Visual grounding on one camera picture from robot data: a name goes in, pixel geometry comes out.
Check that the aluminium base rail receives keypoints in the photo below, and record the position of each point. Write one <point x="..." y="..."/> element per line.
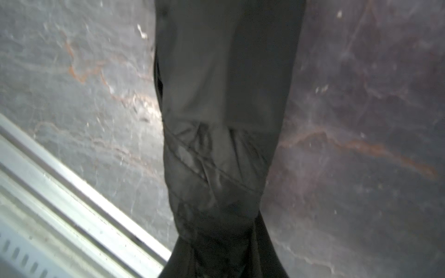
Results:
<point x="55" y="225"/>

